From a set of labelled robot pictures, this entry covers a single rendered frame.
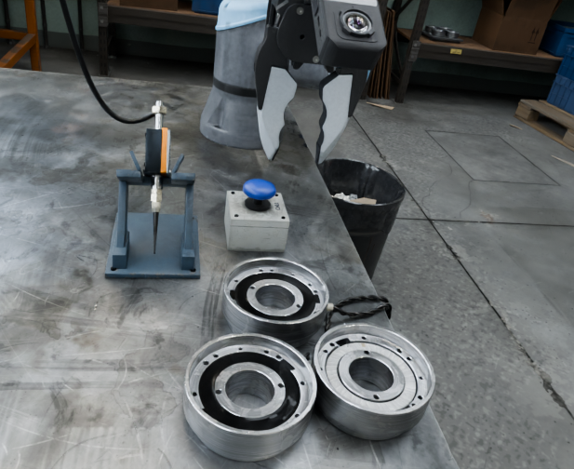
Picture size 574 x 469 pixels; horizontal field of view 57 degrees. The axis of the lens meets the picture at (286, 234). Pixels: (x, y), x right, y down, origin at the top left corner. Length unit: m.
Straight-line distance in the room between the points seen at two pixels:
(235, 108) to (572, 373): 1.49
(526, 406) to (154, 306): 1.42
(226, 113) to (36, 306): 0.48
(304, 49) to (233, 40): 0.42
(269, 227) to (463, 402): 1.19
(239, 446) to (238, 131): 0.60
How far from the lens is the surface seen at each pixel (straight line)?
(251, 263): 0.56
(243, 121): 0.91
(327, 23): 0.40
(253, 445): 0.41
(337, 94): 0.50
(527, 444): 1.72
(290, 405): 0.44
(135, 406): 0.47
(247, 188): 0.63
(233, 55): 0.89
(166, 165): 0.59
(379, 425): 0.45
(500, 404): 1.78
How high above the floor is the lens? 1.16
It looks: 32 degrees down
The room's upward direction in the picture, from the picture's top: 10 degrees clockwise
